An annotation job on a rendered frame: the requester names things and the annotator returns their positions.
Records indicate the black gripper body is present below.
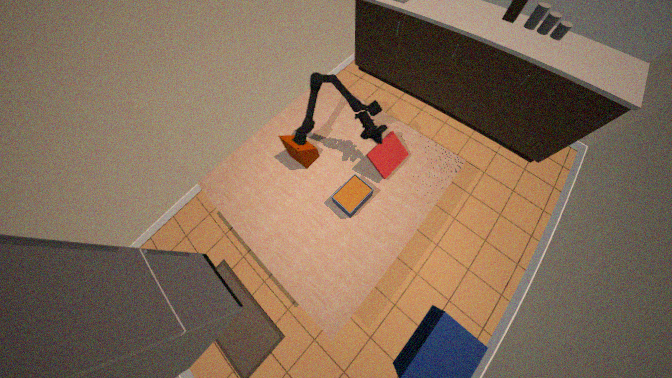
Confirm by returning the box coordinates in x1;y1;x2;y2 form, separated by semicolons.
362;119;387;136

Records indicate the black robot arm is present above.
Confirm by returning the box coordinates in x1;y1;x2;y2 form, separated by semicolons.
291;72;382;145

